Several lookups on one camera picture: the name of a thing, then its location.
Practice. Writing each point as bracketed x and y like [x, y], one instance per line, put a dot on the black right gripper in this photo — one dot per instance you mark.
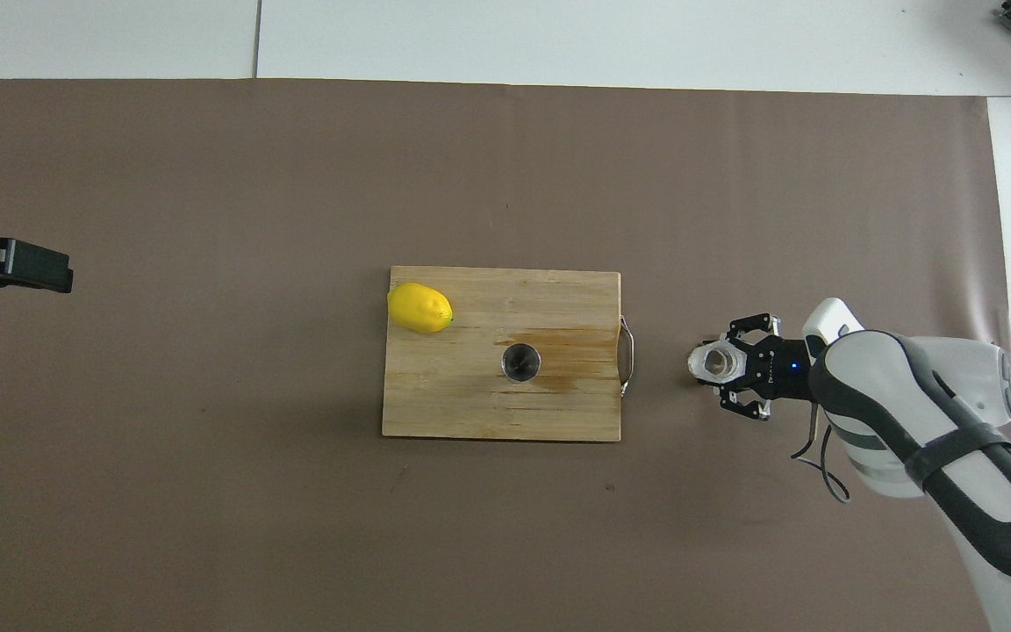
[782, 373]

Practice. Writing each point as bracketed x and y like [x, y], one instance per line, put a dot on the small clear glass cup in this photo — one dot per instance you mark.
[700, 369]

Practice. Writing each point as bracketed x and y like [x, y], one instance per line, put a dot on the steel double jigger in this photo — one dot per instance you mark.
[521, 362]

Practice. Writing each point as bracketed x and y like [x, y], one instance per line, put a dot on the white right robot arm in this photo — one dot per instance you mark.
[909, 395]

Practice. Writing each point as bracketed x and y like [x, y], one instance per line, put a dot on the brown paper table mat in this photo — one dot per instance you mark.
[207, 175]

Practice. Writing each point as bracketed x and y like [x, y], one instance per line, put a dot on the wooden cutting board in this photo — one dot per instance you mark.
[470, 404]

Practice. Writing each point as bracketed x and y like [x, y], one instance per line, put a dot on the yellow lemon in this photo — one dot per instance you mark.
[419, 307]

